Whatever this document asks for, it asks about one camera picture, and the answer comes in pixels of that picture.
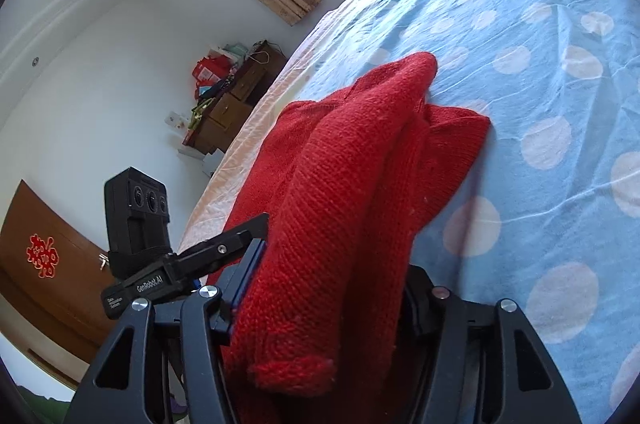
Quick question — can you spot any red double happiness sticker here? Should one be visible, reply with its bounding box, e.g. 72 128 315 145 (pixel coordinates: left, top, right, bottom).
25 233 60 279

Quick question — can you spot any red knitted sweater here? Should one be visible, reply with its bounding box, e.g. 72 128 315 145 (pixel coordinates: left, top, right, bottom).
222 52 490 423

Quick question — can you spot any silver door handle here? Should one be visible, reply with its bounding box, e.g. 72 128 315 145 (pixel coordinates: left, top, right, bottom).
99 253 110 270

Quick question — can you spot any brown wooden desk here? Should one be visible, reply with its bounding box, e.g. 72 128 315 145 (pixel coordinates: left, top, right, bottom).
182 40 288 155

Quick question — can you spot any polka dot bed sheet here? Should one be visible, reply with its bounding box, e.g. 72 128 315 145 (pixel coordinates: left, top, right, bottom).
181 0 639 423

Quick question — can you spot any red gift bag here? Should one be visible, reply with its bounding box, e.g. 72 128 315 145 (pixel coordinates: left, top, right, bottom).
192 55 232 86

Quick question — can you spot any brown wooden door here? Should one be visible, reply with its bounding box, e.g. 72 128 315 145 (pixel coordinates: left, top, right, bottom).
0 181 115 362

